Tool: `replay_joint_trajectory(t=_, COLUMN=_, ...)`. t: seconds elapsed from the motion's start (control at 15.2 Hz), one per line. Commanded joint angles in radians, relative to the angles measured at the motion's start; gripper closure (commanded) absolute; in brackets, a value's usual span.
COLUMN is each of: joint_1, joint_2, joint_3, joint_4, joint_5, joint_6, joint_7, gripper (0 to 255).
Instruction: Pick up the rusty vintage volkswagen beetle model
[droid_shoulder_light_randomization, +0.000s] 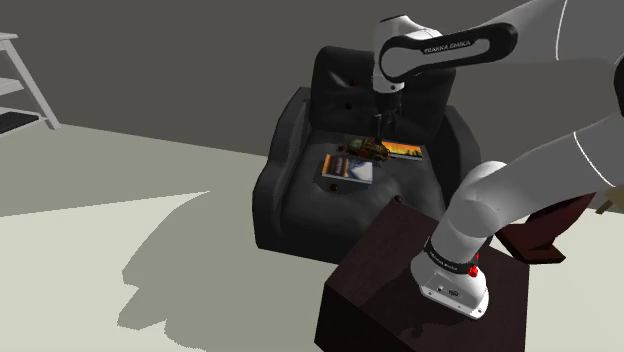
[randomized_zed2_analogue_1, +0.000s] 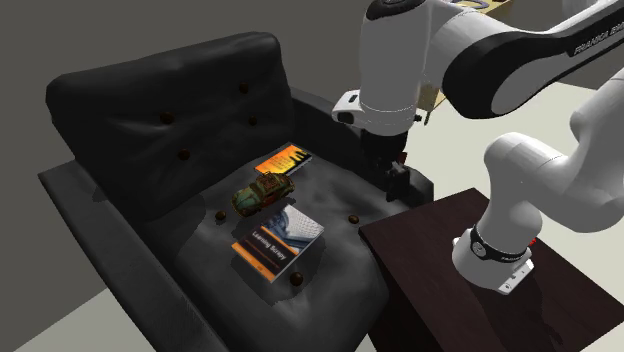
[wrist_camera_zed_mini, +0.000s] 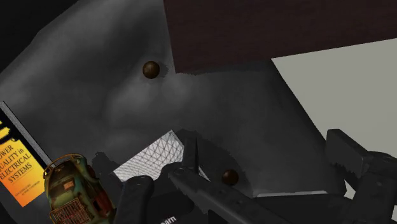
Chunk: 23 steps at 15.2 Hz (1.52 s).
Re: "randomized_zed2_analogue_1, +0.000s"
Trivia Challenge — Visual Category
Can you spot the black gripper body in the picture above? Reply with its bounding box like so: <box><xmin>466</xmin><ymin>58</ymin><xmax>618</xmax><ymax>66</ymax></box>
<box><xmin>360</xmin><ymin>127</ymin><xmax>410</xmax><ymax>183</ymax></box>

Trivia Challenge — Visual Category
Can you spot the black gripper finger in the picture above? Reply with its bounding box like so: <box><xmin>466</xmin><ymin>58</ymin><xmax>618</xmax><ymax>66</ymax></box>
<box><xmin>385</xmin><ymin>163</ymin><xmax>409</xmax><ymax>203</ymax></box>

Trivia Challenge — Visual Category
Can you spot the tan wooden furniture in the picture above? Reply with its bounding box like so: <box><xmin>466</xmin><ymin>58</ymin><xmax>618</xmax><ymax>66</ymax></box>
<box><xmin>416</xmin><ymin>0</ymin><xmax>514</xmax><ymax>127</ymax></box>

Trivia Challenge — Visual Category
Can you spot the orange and black book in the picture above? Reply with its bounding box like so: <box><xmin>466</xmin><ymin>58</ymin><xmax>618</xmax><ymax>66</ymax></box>
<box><xmin>254</xmin><ymin>143</ymin><xmax>314</xmax><ymax>178</ymax></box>

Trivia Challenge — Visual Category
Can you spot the rusty green toy car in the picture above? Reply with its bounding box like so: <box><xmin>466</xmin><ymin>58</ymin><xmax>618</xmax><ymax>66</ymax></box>
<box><xmin>230</xmin><ymin>172</ymin><xmax>296</xmax><ymax>217</ymax></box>

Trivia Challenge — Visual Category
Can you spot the grey and orange book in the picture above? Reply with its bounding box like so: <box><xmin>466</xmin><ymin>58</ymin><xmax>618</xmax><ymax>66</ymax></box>
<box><xmin>230</xmin><ymin>203</ymin><xmax>326</xmax><ymax>284</ymax></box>

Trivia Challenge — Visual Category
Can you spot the dark brown robot stand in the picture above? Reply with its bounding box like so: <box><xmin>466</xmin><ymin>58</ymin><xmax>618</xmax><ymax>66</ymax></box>
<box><xmin>358</xmin><ymin>187</ymin><xmax>624</xmax><ymax>352</ymax></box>

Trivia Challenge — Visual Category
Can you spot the black leather armchair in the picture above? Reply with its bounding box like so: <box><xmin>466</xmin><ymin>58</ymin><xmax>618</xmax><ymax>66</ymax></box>
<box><xmin>37</xmin><ymin>31</ymin><xmax>435</xmax><ymax>352</ymax></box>

